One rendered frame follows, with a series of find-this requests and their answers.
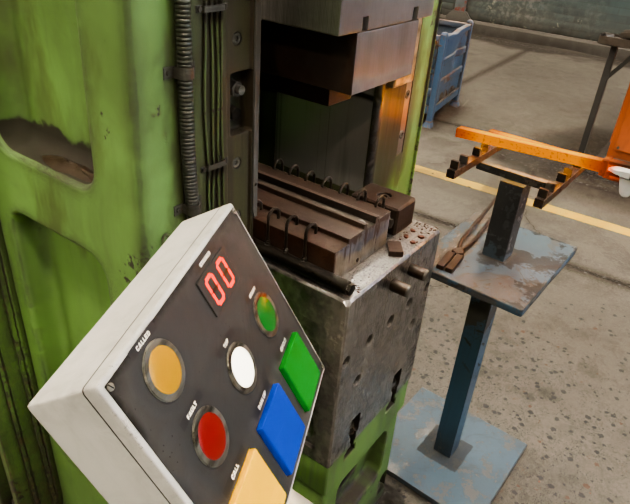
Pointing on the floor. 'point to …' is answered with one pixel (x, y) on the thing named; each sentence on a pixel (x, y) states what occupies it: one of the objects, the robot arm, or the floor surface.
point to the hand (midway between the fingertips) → (617, 165)
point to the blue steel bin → (447, 66)
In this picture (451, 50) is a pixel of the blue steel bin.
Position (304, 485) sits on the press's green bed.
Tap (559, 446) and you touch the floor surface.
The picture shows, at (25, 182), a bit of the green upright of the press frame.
